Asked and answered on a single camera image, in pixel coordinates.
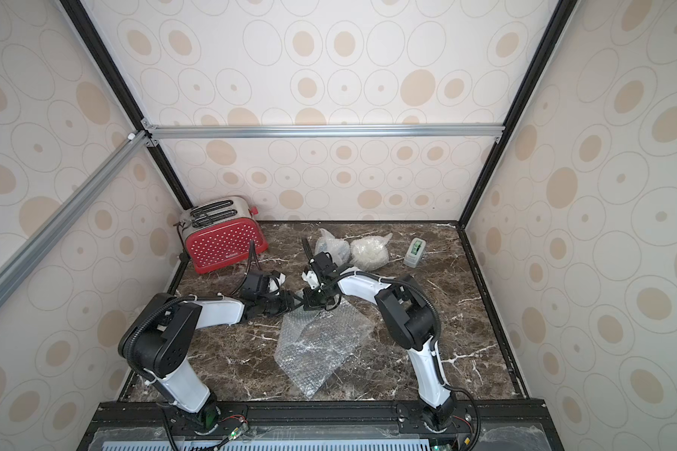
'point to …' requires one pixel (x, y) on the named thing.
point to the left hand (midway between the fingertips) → (308, 302)
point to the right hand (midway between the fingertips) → (315, 303)
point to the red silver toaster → (218, 232)
